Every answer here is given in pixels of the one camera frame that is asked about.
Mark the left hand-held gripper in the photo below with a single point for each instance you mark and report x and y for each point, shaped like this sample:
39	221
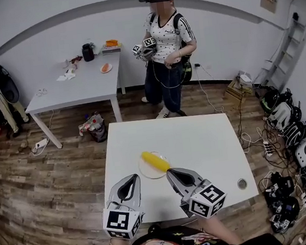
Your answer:
117	222

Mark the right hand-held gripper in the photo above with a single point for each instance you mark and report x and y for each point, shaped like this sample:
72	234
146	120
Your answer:
206	201

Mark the white round plate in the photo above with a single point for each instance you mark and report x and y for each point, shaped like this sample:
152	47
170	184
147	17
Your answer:
150	171

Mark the yellow corn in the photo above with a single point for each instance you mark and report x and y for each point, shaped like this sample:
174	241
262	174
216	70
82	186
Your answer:
154	161

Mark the person's right forearm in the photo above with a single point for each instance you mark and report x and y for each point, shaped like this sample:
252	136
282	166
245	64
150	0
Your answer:
220	229

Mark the small plate with food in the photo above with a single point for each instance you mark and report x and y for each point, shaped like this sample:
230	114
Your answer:
106	67

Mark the white square table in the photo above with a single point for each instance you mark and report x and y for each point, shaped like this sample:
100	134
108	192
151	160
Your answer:
199	146

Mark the round metal table grommet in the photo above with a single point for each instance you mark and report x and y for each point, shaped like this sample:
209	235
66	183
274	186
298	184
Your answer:
241	183

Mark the open bag with packets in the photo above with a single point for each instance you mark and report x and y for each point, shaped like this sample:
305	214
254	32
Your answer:
94	128

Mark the white power strip with plugs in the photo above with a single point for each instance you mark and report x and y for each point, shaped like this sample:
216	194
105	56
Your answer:
267	148

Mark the wooden crate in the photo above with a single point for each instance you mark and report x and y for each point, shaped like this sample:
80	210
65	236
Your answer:
237	91

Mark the long grey table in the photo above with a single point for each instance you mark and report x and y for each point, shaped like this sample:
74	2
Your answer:
83	88

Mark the row of black white headsets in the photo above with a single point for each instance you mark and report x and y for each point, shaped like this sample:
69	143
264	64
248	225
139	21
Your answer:
295	141

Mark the white box device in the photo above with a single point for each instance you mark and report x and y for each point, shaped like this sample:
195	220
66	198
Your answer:
245	78

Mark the crumpled white tissues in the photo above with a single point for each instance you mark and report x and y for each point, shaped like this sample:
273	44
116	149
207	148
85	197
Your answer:
66	76

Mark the reddish brown object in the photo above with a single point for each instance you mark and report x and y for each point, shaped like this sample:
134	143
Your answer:
75	59

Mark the white flat box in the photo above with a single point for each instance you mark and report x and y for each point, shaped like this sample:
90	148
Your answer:
111	50

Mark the black jar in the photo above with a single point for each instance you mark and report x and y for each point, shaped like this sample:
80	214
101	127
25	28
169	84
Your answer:
88	53

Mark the orange object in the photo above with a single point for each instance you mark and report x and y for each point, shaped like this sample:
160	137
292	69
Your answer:
111	43

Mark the grey folding ladder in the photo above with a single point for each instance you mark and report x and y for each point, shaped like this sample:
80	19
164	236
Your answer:
285	52

